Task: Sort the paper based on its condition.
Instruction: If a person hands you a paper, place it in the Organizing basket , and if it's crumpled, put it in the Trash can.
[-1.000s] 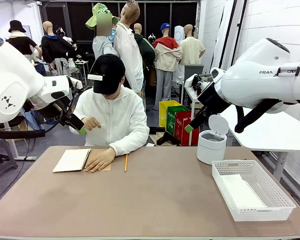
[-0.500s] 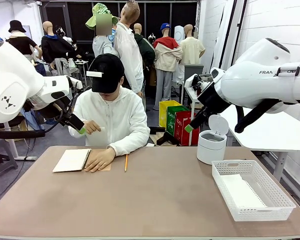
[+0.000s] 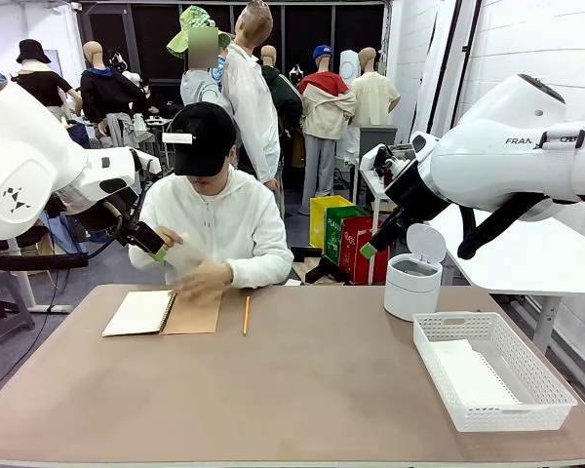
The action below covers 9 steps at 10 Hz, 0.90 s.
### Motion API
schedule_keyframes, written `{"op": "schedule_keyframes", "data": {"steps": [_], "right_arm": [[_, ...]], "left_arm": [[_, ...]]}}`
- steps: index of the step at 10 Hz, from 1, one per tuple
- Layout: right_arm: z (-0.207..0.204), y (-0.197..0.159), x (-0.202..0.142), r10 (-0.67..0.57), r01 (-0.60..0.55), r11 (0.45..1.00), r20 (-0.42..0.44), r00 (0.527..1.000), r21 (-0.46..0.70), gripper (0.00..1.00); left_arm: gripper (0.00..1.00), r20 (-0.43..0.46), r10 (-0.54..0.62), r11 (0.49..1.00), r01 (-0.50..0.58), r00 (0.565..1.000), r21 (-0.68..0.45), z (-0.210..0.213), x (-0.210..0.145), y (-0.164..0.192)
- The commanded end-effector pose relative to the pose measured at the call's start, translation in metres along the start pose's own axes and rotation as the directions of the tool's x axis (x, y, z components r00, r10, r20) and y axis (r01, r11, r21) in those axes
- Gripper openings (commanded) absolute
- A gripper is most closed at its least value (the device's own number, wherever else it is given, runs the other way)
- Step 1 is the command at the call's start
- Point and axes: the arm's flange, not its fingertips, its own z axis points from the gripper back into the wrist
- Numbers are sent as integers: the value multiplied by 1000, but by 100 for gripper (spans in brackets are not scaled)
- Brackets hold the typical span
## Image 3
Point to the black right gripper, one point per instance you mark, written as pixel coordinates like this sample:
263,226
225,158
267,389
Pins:
414,190

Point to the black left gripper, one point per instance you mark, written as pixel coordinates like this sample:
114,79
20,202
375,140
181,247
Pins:
102,214

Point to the white paper sheet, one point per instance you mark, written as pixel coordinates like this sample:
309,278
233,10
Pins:
185,256
473,375

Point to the yellow pencil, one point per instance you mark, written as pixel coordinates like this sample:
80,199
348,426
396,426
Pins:
246,317

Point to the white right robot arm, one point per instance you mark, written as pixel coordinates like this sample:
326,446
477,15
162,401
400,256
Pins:
492,161

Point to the person's left forearm white sleeve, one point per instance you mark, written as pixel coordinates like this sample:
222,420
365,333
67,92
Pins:
261,270

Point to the person's right forearm white sleeve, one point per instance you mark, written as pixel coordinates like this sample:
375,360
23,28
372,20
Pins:
144,258

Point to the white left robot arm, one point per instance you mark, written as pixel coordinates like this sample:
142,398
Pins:
24,161

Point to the person's right hand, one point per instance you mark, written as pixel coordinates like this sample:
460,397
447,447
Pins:
169,237

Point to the person's left hand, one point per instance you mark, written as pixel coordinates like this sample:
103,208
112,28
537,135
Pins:
205,280

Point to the small white table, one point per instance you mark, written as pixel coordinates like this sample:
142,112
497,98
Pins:
372,187

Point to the green bag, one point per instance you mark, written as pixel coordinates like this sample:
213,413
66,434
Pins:
334,231

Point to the white lidded trash bin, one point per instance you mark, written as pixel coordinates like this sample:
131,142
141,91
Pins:
412,292

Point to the yellow bag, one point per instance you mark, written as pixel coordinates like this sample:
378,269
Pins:
322,214

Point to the wooden black floor stand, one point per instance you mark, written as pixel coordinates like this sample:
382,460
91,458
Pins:
322,268

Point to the person's torso white hoodie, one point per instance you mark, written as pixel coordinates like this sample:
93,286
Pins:
234,219

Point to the black baseball cap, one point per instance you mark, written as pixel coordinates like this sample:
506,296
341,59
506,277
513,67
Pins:
205,141

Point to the mannequin red cream jacket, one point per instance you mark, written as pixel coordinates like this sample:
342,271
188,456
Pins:
326,112

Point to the mannequin cream shirt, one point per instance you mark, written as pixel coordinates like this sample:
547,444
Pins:
373,97

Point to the background person in black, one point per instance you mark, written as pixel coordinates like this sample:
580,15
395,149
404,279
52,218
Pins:
148,97

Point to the large white side table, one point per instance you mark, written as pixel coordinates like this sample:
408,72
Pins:
526,263

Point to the mannequin black hoodie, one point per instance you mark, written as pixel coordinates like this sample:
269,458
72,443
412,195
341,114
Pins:
107,92

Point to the gray plastic stool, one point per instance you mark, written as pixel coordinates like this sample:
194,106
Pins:
0,292

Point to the figure green checkered hat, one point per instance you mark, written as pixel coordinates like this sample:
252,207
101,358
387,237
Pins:
197,90

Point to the mannequin dark green jacket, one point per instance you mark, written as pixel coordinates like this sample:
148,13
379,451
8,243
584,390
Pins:
283,102

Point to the tall mannequin white shirt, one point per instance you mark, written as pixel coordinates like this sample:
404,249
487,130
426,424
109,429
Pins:
248,107

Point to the white oval object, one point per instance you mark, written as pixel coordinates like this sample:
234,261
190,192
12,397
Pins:
349,66

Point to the mannequin black bucket hat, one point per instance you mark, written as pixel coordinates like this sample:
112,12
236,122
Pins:
41,88

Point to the white perforated plastic basket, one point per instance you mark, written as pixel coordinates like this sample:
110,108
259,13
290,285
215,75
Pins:
541,385

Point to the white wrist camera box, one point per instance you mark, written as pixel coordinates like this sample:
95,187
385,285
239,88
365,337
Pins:
370,158

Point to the white desk leg frame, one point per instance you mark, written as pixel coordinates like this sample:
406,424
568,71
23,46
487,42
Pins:
24,287

